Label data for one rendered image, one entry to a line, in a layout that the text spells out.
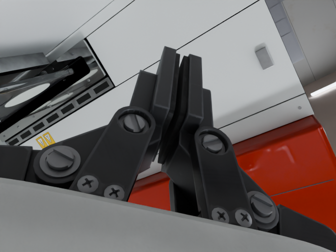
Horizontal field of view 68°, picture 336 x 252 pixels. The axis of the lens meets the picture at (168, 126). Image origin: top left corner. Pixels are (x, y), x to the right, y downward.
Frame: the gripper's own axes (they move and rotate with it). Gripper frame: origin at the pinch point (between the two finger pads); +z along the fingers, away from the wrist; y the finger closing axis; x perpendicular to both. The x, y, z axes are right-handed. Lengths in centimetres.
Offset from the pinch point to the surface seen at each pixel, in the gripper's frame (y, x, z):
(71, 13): -17.7, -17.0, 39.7
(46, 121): -25, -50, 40
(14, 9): -21.7, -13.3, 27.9
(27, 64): -26, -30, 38
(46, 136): -24, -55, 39
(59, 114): -21, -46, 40
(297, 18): 389, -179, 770
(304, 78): 482, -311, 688
